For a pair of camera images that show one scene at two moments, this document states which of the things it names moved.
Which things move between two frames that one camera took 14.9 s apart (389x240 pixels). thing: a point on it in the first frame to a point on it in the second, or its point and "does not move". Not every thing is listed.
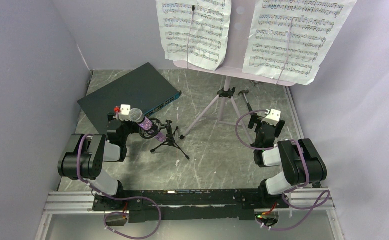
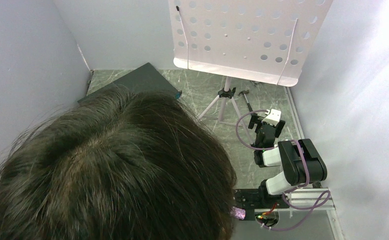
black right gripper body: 255,121 does not move
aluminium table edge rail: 294,112 does not move
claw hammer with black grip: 244,92 does not move
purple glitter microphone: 137,116 to 238,212
